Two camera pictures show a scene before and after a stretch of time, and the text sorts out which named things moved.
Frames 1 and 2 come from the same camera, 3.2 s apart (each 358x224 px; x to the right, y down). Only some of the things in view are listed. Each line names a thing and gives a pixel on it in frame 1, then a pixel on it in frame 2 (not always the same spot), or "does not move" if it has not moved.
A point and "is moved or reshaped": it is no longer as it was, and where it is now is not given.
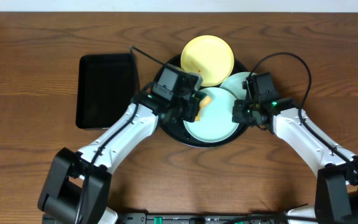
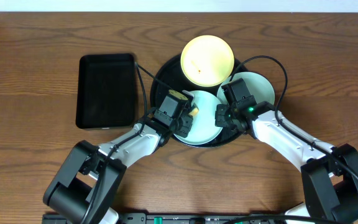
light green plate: (215, 124) is moved or reshaped
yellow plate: (209, 55) does not move
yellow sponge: (204, 101) is moved or reshaped
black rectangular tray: (105, 86) does not move
